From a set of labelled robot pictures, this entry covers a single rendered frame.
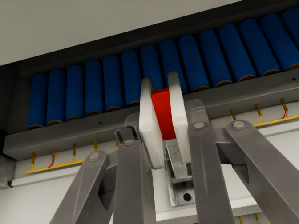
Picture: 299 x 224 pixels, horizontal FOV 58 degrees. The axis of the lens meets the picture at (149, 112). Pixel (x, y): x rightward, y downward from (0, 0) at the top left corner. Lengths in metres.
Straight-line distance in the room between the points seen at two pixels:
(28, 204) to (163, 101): 0.16
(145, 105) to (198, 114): 0.03
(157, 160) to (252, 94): 0.11
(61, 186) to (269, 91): 0.20
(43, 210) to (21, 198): 0.03
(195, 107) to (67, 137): 0.13
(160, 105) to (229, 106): 0.08
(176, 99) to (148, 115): 0.02
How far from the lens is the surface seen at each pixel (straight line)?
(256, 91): 0.23
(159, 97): 0.17
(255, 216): 0.41
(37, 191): 0.28
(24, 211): 0.28
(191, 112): 0.16
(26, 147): 0.27
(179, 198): 0.22
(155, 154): 0.15
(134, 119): 0.17
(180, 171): 0.20
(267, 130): 0.24
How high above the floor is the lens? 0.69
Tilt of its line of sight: 41 degrees down
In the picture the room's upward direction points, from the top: 20 degrees counter-clockwise
